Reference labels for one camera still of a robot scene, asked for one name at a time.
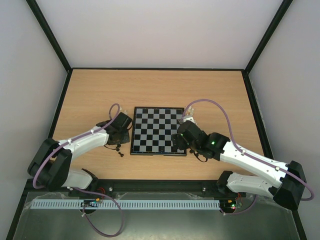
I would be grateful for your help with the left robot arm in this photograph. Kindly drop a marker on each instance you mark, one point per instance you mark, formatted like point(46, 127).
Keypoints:
point(51, 165)

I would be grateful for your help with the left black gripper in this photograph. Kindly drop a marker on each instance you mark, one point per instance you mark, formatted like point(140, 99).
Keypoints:
point(126, 140)

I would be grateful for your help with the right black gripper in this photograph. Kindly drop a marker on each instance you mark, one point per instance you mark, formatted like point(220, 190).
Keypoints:
point(175, 142)

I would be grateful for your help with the black and silver chessboard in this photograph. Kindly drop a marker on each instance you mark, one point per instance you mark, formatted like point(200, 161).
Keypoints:
point(152, 130)

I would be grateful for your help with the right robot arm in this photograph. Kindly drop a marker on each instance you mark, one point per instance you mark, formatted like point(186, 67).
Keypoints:
point(280, 181)

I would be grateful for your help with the white slotted cable duct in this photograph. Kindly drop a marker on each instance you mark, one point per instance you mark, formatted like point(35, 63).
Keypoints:
point(77, 204)

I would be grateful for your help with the black aluminium frame rail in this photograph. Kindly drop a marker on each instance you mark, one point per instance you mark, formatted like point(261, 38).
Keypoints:
point(160, 186)

